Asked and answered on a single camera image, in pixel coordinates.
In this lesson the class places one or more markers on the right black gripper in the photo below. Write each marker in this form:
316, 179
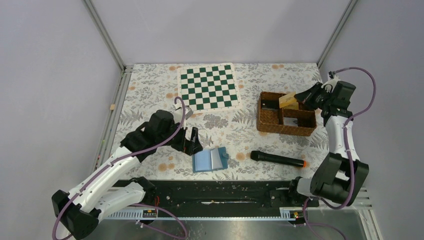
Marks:
307, 96

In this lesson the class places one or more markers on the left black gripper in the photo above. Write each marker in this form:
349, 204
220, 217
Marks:
186, 146

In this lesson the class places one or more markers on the blue card holder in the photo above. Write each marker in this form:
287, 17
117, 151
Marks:
209, 160

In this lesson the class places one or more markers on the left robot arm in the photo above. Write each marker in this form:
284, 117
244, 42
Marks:
82, 208

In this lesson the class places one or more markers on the gold card in basket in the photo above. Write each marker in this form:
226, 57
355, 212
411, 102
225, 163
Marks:
292, 106

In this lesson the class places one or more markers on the white card in basket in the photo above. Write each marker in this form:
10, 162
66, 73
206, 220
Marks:
290, 121

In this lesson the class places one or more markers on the black card in basket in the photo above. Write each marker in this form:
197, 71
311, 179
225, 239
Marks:
272, 105

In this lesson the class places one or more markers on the brown wicker basket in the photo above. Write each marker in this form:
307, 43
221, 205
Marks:
271, 121

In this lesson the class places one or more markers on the green white chessboard mat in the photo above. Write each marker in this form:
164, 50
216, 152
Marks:
209, 88

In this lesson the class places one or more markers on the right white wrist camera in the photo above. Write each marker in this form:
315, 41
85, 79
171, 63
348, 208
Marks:
332, 80

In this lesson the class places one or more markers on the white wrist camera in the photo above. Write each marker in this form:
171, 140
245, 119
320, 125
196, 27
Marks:
178, 113
332, 80

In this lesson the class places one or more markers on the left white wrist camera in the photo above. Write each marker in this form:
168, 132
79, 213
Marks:
178, 113

